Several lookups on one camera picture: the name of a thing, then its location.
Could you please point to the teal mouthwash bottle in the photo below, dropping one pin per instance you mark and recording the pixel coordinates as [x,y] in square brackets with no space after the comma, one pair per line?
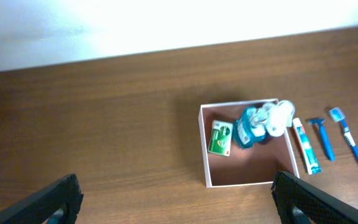
[250,127]

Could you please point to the white teal toothpaste tube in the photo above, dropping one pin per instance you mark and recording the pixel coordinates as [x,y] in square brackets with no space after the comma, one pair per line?
[311,162]

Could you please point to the blue disposable razor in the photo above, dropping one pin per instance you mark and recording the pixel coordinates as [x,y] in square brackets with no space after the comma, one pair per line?
[324,137]

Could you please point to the white cardboard box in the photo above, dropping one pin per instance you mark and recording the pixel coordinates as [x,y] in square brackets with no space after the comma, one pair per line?
[254,166]

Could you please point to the green soap box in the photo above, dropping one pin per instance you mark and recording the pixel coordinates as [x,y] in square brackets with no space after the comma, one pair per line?
[221,137]

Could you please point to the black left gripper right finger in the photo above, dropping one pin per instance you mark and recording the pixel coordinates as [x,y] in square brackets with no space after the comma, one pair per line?
[300,202]

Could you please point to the blue white toothbrush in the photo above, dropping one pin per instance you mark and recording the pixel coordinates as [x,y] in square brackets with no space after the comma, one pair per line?
[338,116]

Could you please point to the clear bottle dark liquid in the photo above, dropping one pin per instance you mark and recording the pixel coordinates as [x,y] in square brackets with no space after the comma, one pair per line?
[280,117]

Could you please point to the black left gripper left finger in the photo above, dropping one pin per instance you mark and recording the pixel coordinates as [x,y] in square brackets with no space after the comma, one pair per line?
[58,202]

